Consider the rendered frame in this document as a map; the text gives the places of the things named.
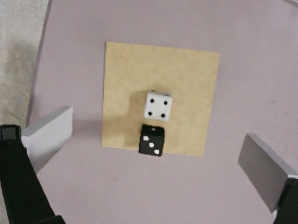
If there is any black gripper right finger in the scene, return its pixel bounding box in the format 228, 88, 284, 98
238, 132, 298, 224

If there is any tan flat mat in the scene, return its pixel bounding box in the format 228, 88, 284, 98
102, 42, 220, 156

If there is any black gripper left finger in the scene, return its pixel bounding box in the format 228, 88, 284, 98
0, 105, 73, 224

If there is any black die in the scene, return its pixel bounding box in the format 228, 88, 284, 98
138, 125, 165, 157

